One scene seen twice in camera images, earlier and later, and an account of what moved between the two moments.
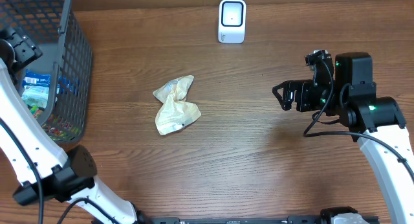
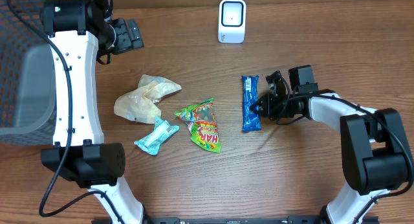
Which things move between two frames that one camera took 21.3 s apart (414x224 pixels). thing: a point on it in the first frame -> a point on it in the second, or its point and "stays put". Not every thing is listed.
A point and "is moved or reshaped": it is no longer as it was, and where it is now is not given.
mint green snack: [36, 95] -> [150, 144]
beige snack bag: [176, 113] -> [140, 105]
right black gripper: [301, 87] -> [266, 102]
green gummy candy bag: [59, 127] is moved or reshaped
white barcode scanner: [231, 26] stays put
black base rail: [259, 220] stays put
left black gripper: [28, 50] -> [127, 42]
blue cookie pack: [39, 82] -> [251, 120]
